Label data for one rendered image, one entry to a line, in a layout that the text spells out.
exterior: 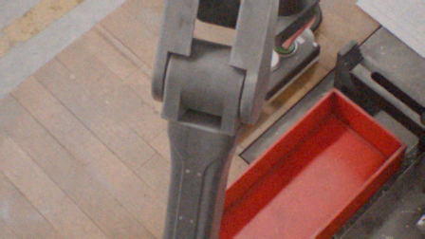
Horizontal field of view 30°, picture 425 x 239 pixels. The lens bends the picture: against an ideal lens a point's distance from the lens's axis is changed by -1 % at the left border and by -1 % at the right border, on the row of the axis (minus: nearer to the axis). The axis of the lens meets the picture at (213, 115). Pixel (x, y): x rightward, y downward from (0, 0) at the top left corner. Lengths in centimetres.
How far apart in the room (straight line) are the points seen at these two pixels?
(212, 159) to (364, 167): 36
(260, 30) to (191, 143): 12
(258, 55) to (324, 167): 39
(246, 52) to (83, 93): 49
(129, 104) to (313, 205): 28
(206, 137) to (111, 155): 37
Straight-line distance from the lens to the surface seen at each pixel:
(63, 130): 110
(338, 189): 102
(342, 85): 108
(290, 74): 108
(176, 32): 68
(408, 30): 116
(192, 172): 72
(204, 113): 73
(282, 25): 98
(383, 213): 102
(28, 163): 109
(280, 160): 104
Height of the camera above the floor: 183
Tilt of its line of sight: 60 degrees down
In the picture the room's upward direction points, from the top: 7 degrees counter-clockwise
